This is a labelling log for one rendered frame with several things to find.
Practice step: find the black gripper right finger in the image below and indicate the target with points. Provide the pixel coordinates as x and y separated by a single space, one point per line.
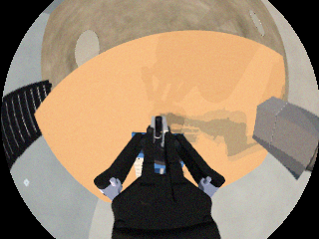
207 179

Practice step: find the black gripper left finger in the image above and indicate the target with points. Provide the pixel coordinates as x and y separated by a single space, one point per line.
110 181

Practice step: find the blue bench vise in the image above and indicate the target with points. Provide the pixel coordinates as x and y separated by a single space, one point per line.
159 156

